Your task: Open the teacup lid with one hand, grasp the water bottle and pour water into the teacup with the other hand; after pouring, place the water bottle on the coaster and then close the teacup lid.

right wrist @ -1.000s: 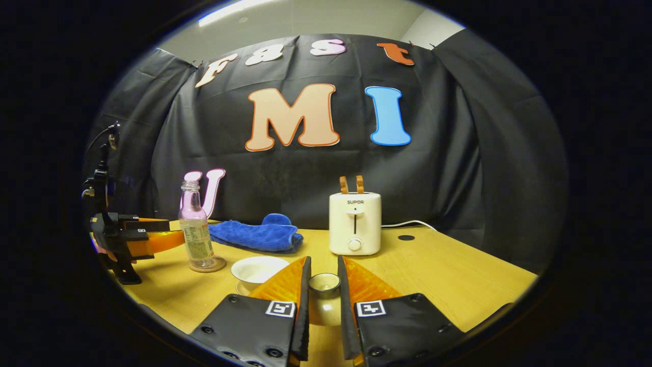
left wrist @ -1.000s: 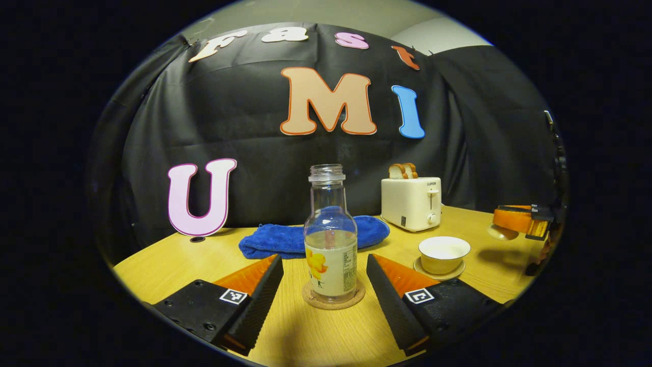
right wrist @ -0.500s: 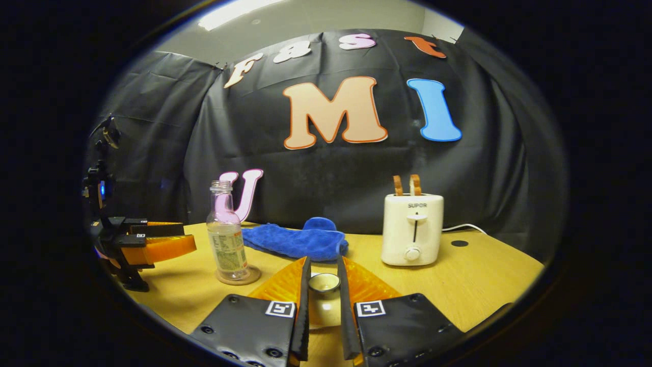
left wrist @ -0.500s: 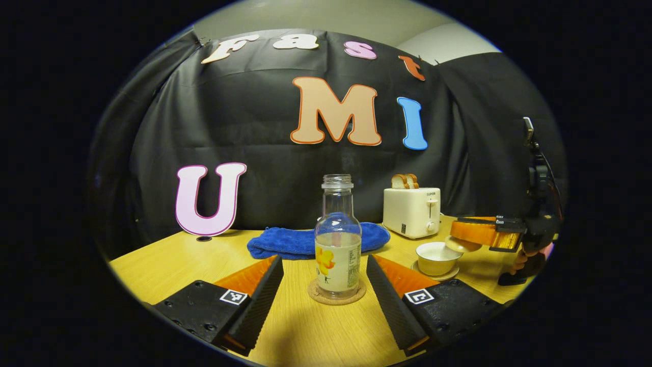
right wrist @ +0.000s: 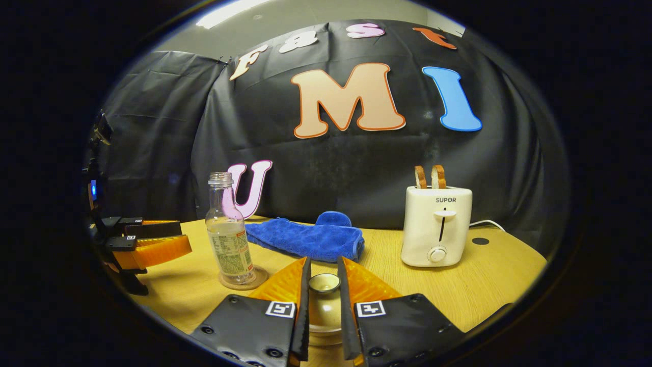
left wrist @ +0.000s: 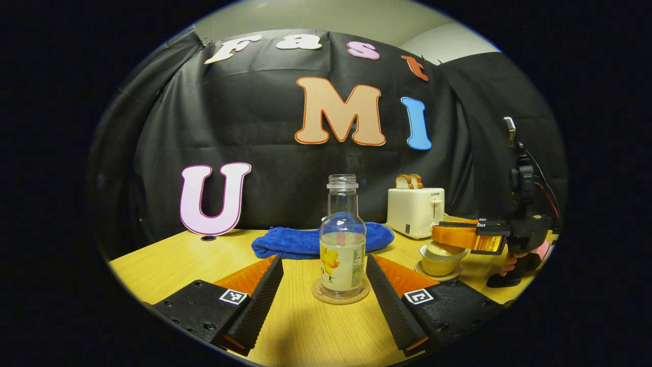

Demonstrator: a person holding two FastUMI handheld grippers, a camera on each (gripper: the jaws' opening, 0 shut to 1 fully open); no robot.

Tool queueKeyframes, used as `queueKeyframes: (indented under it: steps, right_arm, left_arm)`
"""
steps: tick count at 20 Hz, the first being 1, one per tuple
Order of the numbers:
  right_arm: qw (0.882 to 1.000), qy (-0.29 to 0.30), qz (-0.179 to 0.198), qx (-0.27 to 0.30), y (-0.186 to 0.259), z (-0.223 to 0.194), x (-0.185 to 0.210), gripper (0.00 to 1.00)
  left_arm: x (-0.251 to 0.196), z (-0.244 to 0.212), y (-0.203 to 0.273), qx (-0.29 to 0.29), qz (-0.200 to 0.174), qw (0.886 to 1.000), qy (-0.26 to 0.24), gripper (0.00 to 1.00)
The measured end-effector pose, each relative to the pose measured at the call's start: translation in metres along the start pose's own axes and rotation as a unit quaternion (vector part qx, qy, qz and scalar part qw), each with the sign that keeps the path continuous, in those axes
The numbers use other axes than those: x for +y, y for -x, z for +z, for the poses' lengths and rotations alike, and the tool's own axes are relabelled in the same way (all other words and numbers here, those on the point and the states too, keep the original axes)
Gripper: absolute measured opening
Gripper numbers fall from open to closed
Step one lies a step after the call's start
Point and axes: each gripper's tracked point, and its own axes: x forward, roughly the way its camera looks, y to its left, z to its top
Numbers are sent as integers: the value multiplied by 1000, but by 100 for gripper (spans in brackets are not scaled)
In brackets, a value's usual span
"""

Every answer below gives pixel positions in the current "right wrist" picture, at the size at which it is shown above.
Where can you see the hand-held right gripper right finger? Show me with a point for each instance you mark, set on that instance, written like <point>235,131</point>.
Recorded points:
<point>402,326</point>

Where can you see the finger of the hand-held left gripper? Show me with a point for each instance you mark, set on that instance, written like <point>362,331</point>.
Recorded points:
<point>158,250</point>
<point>153,228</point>

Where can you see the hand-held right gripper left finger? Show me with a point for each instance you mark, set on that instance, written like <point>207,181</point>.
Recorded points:
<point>244,326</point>

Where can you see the clear plastic water bottle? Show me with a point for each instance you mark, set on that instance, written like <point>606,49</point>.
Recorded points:
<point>229,244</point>

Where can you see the cream ceramic teacup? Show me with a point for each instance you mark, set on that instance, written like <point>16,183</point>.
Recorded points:
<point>325,339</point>

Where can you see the cream teacup lid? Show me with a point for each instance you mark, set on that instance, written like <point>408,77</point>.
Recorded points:
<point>324,300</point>

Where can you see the white toaster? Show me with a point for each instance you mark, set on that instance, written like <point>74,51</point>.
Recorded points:
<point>435,224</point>

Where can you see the blue towel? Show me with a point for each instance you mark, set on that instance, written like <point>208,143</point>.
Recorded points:
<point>305,237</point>

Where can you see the toast slice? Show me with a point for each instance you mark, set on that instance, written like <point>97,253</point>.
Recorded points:
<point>420,177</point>
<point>438,177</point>

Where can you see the black backdrop cloth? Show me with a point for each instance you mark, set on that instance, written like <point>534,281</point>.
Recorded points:
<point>356,168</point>

